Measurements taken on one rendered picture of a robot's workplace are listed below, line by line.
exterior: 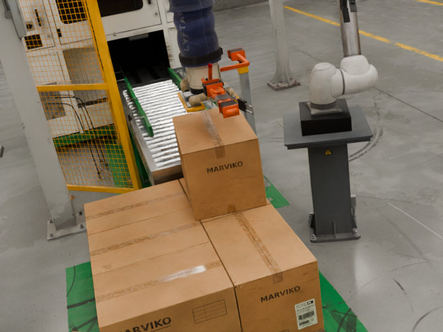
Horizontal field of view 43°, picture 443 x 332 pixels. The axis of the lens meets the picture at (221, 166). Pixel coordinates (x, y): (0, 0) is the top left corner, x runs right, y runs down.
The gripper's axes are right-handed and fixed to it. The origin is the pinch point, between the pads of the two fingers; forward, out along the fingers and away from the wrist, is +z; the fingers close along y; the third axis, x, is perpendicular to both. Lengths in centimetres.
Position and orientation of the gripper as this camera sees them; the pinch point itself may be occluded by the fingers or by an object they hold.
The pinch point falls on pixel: (350, 14)
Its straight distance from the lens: 280.5
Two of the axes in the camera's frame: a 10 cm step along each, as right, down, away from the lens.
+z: 1.5, 9.8, -1.0
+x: 9.9, -1.4, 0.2
